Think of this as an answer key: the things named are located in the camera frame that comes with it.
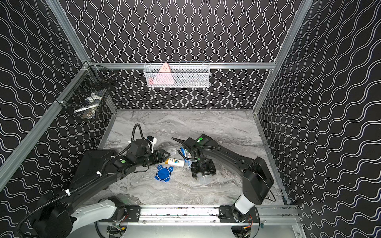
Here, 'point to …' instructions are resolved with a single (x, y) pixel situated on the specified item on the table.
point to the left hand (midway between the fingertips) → (166, 153)
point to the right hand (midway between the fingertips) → (202, 176)
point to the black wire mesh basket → (84, 96)
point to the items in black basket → (89, 111)
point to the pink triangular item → (163, 76)
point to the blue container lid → (163, 173)
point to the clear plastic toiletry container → (205, 179)
